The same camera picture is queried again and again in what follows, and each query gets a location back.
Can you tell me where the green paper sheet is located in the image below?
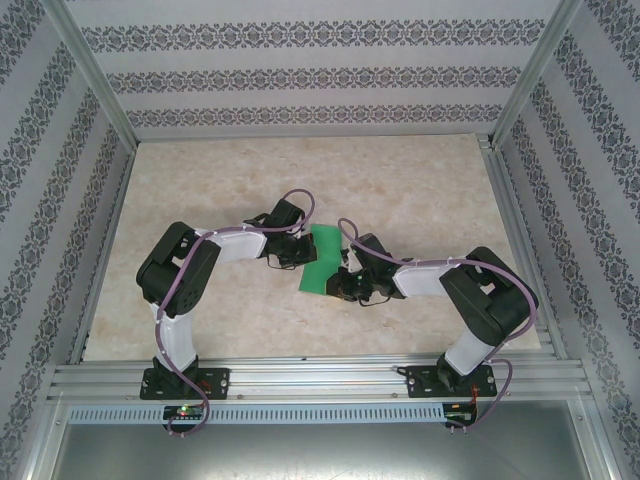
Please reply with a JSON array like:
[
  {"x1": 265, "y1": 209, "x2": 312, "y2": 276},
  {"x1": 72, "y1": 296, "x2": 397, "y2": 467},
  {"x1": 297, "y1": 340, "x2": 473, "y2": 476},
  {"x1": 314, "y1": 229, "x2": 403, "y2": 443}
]
[{"x1": 297, "y1": 223, "x2": 347, "y2": 296}]

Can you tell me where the grey sheet metal panel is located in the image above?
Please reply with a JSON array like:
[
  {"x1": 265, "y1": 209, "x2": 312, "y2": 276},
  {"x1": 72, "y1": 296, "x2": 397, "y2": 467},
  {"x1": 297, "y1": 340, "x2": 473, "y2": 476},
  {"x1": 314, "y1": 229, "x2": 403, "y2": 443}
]
[{"x1": 47, "y1": 422, "x2": 596, "y2": 480}]

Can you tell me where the left gripper thin black wire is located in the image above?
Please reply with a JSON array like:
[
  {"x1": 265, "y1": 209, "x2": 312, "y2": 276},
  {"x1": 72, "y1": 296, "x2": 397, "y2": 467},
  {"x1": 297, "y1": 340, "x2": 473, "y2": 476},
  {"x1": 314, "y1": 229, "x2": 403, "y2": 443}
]
[{"x1": 263, "y1": 253, "x2": 297, "y2": 272}]

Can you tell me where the long aluminium mounting rail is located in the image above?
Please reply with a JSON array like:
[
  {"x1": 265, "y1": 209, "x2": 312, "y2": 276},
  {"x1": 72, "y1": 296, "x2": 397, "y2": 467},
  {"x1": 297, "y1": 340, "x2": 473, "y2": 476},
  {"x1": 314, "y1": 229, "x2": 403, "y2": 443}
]
[{"x1": 49, "y1": 355, "x2": 589, "y2": 401}]

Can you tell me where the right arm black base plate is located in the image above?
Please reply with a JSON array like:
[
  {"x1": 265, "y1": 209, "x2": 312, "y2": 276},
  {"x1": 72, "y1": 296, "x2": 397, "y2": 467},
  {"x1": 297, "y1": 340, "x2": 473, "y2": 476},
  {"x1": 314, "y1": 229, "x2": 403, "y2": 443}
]
[{"x1": 405, "y1": 364, "x2": 497, "y2": 400}]

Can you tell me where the slotted grey cable duct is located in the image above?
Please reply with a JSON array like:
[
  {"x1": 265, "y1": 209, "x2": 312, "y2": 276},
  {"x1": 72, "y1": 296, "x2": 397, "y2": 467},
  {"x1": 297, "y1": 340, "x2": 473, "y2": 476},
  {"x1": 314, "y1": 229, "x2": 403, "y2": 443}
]
[{"x1": 67, "y1": 402, "x2": 446, "y2": 424}]

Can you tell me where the aluminium side rail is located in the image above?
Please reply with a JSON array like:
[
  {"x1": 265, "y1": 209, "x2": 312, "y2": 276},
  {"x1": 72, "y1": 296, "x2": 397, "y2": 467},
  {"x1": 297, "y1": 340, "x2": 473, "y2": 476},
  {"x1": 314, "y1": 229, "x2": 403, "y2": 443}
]
[
  {"x1": 67, "y1": 142, "x2": 139, "y2": 365},
  {"x1": 477, "y1": 133, "x2": 571, "y2": 361}
]

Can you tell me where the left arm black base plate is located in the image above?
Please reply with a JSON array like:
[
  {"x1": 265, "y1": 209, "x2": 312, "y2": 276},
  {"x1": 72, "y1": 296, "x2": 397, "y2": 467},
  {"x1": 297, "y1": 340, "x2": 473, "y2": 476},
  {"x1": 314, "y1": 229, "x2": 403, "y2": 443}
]
[{"x1": 139, "y1": 367, "x2": 231, "y2": 401}]

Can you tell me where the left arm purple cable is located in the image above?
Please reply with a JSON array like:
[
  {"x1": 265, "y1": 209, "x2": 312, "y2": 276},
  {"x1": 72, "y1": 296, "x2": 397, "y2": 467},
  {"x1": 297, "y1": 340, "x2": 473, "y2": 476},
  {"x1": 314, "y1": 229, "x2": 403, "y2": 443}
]
[{"x1": 154, "y1": 188, "x2": 317, "y2": 440}]

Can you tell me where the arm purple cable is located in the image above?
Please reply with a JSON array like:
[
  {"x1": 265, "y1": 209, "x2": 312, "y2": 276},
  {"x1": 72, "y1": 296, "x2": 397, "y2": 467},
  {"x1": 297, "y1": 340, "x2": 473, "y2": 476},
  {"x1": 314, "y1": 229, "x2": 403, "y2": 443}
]
[
  {"x1": 337, "y1": 218, "x2": 542, "y2": 435},
  {"x1": 154, "y1": 188, "x2": 317, "y2": 440}
]

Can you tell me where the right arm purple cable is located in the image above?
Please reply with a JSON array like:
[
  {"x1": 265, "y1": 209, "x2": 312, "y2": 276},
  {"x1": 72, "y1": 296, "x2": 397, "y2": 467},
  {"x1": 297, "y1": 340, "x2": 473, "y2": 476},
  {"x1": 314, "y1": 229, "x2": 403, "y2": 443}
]
[{"x1": 337, "y1": 218, "x2": 542, "y2": 435}]

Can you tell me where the aluminium frame post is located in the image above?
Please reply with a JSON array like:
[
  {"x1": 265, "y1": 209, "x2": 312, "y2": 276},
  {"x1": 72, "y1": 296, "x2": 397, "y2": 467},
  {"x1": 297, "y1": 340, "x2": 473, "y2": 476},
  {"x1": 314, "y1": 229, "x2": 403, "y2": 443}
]
[
  {"x1": 47, "y1": 0, "x2": 139, "y2": 146},
  {"x1": 492, "y1": 0, "x2": 587, "y2": 147}
]

